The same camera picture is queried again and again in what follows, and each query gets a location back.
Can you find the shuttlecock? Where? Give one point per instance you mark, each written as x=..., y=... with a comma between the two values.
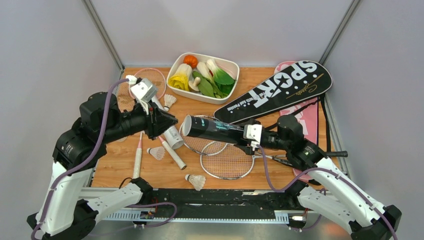
x=157, y=153
x=197, y=181
x=169, y=100

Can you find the pink racket bag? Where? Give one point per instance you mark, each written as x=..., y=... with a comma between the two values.
x=308, y=118

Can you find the black racket bag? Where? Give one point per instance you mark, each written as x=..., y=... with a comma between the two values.
x=297, y=83

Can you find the white vegetable tray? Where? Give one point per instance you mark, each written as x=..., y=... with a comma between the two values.
x=229, y=66

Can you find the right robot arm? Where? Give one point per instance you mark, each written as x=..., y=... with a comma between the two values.
x=358, y=213

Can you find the black shuttlecock tube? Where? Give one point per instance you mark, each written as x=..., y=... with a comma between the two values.
x=211, y=129

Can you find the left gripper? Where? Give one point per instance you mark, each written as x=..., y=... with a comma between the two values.
x=158, y=120

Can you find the white shuttlecock tube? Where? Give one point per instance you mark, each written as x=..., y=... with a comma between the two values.
x=165, y=125

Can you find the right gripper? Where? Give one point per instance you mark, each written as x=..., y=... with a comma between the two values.
x=248, y=150

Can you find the toy green leaf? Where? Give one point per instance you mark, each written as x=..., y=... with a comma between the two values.
x=204, y=87

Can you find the white racket lower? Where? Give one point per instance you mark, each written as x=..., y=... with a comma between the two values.
x=227, y=162

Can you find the toy bok choy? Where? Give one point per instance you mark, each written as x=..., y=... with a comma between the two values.
x=220, y=80

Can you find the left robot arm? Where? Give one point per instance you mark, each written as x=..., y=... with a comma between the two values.
x=64, y=215

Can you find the pink racket rear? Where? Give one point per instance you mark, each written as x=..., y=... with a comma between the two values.
x=158, y=79

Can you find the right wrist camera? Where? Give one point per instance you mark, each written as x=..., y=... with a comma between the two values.
x=253, y=132

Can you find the toy napa cabbage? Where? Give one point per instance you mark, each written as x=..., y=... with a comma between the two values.
x=180, y=79

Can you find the white racket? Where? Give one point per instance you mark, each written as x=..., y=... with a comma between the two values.
x=196, y=144
x=227, y=162

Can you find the toy mushroom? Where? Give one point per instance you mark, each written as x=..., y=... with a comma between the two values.
x=194, y=84

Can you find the pink racket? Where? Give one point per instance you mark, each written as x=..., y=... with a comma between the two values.
x=158, y=79
x=126, y=103

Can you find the white racket upper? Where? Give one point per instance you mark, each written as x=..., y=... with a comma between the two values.
x=196, y=144

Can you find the pink racket front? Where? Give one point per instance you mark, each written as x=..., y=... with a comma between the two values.
x=126, y=103

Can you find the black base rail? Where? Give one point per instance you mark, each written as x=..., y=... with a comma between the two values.
x=219, y=206

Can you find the toy pumpkin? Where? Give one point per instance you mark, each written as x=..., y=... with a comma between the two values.
x=190, y=60

